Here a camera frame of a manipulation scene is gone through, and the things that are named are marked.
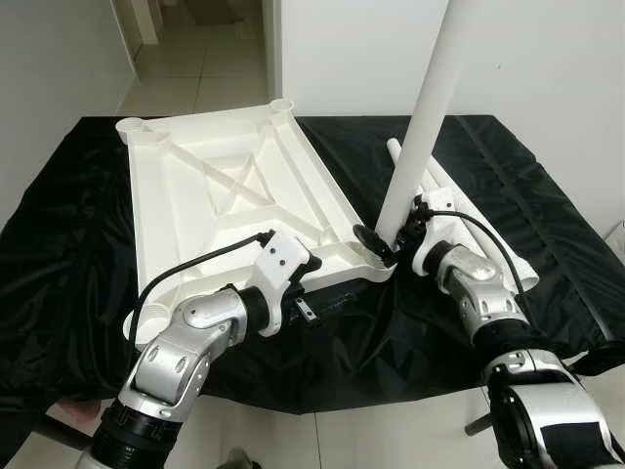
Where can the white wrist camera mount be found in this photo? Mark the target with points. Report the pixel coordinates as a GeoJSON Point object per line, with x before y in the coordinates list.
{"type": "Point", "coordinates": [283, 259]}
{"type": "Point", "coordinates": [435, 230]}

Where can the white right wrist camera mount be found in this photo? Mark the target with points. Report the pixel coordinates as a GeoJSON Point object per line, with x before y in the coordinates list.
{"type": "Point", "coordinates": [435, 230]}

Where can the silver robot left leg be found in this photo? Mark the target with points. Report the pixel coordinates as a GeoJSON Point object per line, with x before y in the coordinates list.
{"type": "Point", "coordinates": [237, 459]}

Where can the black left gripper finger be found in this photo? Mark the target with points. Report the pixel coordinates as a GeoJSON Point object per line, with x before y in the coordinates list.
{"type": "Point", "coordinates": [314, 261]}
{"type": "Point", "coordinates": [309, 313]}

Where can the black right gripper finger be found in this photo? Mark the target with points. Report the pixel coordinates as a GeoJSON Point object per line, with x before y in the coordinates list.
{"type": "Point", "coordinates": [369, 236]}
{"type": "Point", "coordinates": [389, 256]}

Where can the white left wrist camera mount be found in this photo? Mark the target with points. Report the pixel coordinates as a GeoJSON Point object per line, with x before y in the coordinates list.
{"type": "Point", "coordinates": [283, 259]}

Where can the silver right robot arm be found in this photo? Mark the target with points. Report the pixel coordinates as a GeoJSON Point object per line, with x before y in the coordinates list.
{"type": "Point", "coordinates": [479, 293]}

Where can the white plastic table top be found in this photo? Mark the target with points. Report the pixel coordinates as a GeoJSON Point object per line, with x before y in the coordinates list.
{"type": "Point", "coordinates": [195, 195]}

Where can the black tablecloth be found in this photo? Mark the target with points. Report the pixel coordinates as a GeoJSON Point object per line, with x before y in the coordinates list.
{"type": "Point", "coordinates": [410, 332]}

